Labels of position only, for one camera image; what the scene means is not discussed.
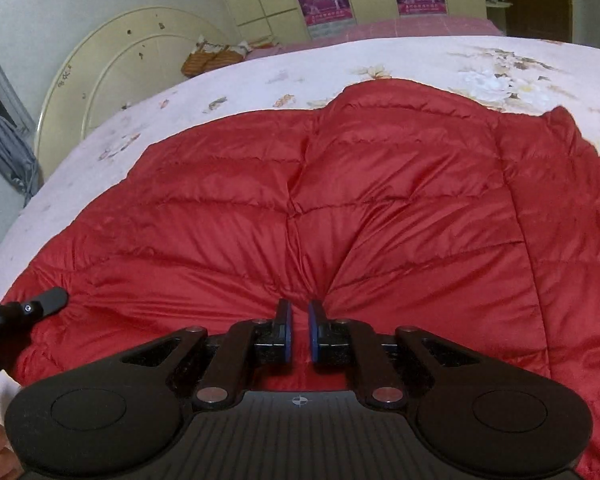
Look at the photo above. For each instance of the floral bed sheet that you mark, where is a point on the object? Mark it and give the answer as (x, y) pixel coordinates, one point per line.
(205, 85)

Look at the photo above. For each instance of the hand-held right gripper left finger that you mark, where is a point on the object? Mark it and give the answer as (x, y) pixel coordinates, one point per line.
(289, 340)

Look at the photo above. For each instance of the cream wardrobe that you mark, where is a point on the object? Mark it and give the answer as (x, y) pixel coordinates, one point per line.
(270, 0)

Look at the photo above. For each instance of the cream corner shelf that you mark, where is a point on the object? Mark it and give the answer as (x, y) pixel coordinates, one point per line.
(497, 5)

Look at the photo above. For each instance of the orange woven bag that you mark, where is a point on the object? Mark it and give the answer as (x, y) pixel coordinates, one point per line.
(210, 60)

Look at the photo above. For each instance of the grey curtain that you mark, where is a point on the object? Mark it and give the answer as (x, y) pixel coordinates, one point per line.
(0, 130)

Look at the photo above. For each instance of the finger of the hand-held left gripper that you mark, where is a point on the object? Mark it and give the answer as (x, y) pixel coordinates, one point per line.
(45, 302)

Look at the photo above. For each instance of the red quilted down jacket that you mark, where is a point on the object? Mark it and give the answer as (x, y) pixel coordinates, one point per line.
(380, 200)

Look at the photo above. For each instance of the brown wooden door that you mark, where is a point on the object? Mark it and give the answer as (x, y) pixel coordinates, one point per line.
(535, 0)

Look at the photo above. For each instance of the cream round headboard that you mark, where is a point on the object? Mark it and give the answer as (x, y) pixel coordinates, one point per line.
(80, 85)

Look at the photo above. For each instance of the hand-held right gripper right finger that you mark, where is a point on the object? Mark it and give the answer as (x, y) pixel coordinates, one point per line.
(312, 340)

